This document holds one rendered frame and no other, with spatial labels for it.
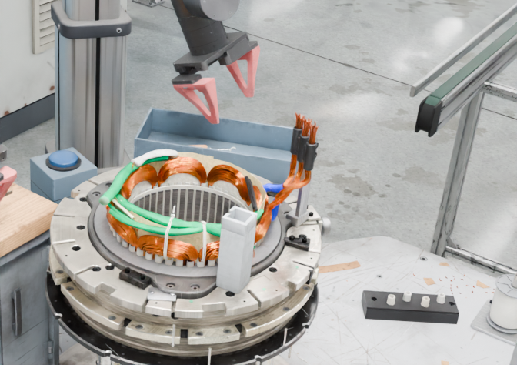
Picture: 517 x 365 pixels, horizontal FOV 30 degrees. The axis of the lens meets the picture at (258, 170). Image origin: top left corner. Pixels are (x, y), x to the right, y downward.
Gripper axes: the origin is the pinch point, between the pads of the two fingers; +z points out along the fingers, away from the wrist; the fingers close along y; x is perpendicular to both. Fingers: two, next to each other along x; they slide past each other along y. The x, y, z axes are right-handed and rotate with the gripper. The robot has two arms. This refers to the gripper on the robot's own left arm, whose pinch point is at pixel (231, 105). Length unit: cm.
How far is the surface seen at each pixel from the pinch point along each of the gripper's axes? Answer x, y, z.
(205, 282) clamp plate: -23.4, -34.2, 4.0
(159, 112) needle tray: 13.6, -2.0, 0.1
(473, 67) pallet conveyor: 33, 117, 49
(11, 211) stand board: 5.1, -36.1, -4.0
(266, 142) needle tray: 1.5, 5.6, 9.4
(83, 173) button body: 12.0, -20.0, 0.3
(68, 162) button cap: 13.3, -20.7, -1.8
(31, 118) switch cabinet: 208, 95, 53
